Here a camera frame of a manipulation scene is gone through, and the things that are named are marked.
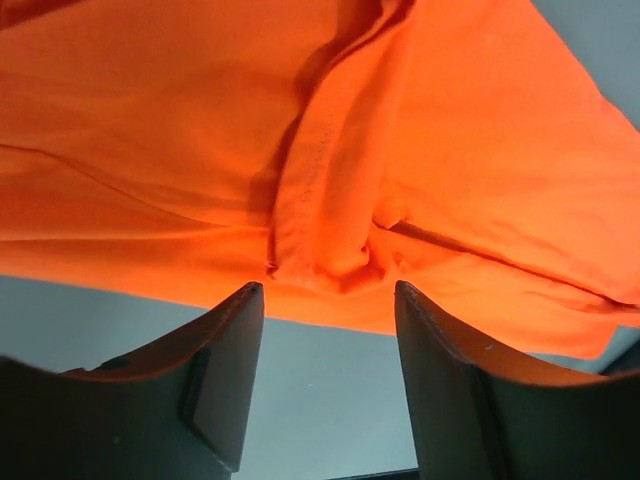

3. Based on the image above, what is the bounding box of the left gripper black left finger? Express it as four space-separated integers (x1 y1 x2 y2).
1 282 264 479

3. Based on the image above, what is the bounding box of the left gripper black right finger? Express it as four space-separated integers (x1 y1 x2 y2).
395 281 639 479

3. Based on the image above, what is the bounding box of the orange t shirt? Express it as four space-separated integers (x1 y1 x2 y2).
1 1 639 359

